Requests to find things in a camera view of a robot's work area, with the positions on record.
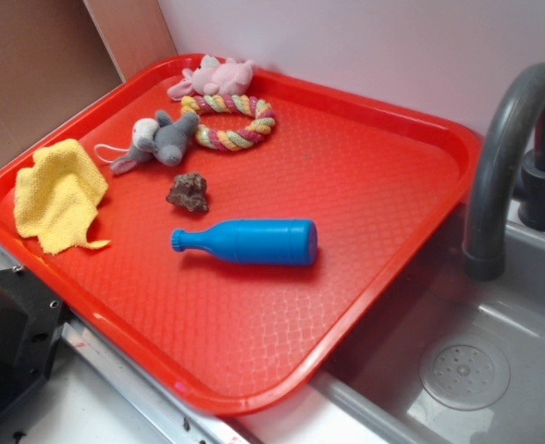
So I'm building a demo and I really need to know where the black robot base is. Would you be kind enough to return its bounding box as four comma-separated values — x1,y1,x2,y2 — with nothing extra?
0,269,64,419

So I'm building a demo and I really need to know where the gray plush animal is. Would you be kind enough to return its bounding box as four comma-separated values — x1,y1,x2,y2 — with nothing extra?
94,110,200,175

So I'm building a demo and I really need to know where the pink plush animal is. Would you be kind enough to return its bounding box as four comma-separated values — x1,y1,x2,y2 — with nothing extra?
167,55,257,101

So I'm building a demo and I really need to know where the blue plastic bottle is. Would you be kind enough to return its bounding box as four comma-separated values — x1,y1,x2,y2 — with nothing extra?
170,219,318,265

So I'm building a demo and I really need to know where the red plastic tray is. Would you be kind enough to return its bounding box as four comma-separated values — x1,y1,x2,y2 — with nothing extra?
0,69,481,415

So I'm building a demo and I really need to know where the brown rock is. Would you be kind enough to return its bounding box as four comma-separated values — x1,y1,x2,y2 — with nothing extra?
166,172,209,213

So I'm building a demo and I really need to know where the yellow cloth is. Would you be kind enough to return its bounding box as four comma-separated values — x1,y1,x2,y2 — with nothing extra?
14,139,110,255

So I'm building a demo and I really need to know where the gray sink basin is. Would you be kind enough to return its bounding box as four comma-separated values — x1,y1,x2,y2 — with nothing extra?
323,211,545,443

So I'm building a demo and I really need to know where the cardboard panel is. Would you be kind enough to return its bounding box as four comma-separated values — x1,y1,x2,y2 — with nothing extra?
0,1,177,167

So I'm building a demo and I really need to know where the gray faucet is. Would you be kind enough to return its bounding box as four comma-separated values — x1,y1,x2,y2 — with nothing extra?
463,63,545,281

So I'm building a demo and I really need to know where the multicolour rope ring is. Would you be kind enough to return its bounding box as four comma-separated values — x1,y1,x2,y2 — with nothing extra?
180,93,277,153

